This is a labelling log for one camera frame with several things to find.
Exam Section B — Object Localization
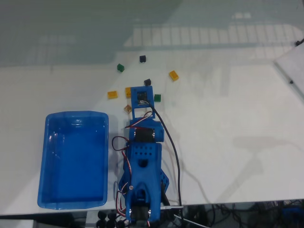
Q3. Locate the blue plastic bin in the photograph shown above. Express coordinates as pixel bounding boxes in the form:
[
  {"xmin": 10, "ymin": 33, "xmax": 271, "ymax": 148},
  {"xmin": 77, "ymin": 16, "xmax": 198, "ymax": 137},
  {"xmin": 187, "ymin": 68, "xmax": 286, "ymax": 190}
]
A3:
[{"xmin": 37, "ymin": 111, "xmax": 110, "ymax": 211}]

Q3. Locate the black clamp knob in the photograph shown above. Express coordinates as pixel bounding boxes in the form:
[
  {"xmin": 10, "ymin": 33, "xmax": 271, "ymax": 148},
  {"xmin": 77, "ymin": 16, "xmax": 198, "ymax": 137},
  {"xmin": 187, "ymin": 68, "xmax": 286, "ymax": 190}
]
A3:
[
  {"xmin": 96, "ymin": 210, "xmax": 107, "ymax": 228},
  {"xmin": 106, "ymin": 212, "xmax": 117, "ymax": 228}
]

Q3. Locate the white board panel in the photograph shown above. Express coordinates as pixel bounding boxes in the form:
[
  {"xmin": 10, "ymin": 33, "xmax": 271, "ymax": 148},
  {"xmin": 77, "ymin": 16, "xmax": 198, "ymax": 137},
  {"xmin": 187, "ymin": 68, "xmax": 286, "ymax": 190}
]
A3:
[{"xmin": 273, "ymin": 44, "xmax": 304, "ymax": 100}]

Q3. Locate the blue object under table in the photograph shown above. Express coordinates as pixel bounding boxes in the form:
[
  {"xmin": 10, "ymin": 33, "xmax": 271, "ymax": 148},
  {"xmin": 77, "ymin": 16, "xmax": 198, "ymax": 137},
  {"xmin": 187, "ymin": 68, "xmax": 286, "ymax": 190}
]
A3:
[{"xmin": 282, "ymin": 206, "xmax": 303, "ymax": 220}]

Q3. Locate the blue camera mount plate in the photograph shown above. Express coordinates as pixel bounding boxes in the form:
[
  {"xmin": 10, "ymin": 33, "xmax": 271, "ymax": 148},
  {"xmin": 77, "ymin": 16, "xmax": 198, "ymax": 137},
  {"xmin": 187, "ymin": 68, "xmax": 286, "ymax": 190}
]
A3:
[{"xmin": 130, "ymin": 85, "xmax": 156, "ymax": 119}]

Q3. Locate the black camera module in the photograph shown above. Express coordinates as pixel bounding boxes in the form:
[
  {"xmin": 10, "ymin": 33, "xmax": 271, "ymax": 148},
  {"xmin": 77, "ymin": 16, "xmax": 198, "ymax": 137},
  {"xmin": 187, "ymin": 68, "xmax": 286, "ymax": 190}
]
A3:
[{"xmin": 136, "ymin": 91, "xmax": 148, "ymax": 105}]

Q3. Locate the red black servo wire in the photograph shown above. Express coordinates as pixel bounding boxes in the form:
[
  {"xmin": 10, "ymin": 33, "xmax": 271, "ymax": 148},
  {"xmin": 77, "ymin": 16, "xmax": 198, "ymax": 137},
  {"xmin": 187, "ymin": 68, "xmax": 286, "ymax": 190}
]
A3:
[{"xmin": 112, "ymin": 136, "xmax": 132, "ymax": 152}]

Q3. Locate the black camera cable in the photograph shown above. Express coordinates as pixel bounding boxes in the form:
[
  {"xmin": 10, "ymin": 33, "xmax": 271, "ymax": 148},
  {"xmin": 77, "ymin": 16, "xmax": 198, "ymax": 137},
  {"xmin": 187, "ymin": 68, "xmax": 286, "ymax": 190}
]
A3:
[{"xmin": 144, "ymin": 101, "xmax": 185, "ymax": 223}]

